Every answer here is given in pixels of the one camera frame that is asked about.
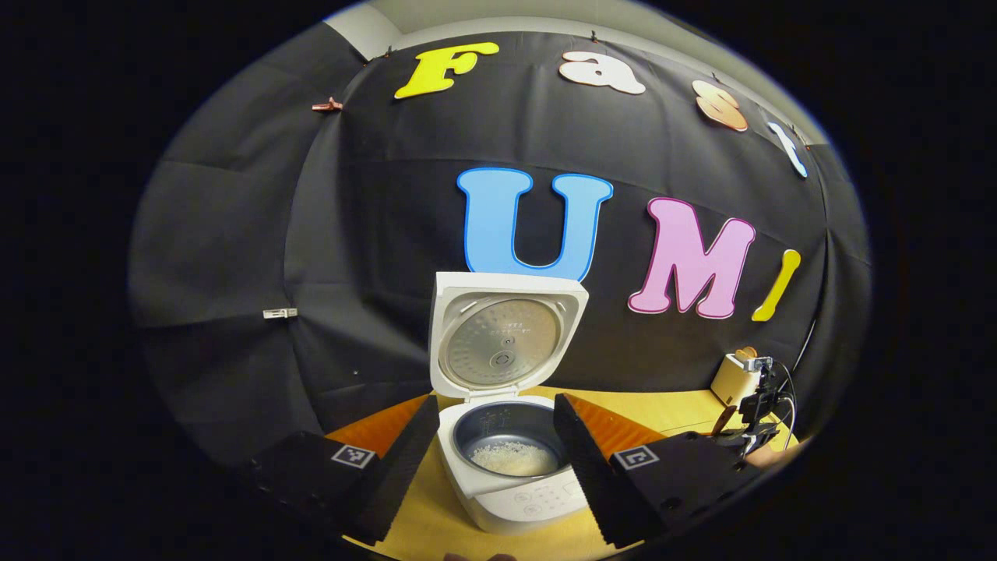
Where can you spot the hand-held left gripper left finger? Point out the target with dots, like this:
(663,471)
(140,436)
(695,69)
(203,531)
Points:
(397,467)

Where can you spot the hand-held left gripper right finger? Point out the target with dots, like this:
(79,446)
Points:
(592,475)

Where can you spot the white rice cooker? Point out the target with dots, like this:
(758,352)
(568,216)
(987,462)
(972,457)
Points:
(506,475)

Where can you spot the white toaster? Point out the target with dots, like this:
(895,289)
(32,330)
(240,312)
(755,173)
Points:
(732,382)

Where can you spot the toast slice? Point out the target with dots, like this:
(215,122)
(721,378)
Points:
(746,352)

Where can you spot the white clip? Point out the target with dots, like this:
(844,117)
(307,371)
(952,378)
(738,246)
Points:
(280,313)

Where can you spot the black backdrop cloth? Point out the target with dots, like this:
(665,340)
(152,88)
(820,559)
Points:
(350,234)

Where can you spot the copper clip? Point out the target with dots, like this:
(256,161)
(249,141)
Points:
(327,104)

